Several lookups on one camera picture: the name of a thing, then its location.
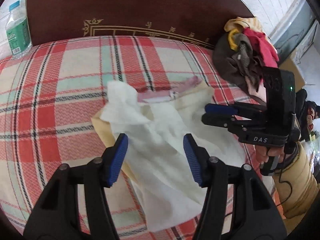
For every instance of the red knit sweater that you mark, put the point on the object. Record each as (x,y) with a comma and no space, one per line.
(264,50)

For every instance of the right forearm yellow sleeve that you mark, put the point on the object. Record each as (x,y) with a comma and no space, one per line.
(296,186)

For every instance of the upper cardboard box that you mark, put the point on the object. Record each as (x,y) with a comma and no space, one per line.
(290,66)

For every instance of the dark brown garment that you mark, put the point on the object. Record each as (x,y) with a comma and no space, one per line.
(226,66)

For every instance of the person's right hand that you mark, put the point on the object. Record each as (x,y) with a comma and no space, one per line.
(285,157)

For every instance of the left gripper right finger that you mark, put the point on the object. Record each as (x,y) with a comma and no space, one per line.
(254,215)

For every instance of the red plaid bed sheet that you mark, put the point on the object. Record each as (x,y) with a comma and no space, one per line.
(49,96)

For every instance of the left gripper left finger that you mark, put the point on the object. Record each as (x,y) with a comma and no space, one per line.
(56,212)

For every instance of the dark red wooden headboard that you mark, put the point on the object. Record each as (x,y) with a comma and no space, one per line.
(200,22)

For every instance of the yellow striped garment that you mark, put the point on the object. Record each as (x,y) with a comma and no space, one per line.
(237,25)

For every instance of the grey knit garment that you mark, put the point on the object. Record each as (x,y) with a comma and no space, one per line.
(243,55)

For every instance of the white and yellow sweatshirt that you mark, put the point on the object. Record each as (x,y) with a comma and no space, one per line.
(155,123)

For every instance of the maroon garment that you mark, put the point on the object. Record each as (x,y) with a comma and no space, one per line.
(255,74)

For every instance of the pink quilted garment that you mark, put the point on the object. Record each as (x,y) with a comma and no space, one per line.
(258,94)

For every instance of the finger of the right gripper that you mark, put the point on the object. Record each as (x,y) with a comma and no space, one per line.
(237,108)
(233,125)

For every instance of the clear plastic water bottle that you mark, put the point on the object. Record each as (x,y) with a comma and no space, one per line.
(17,31)

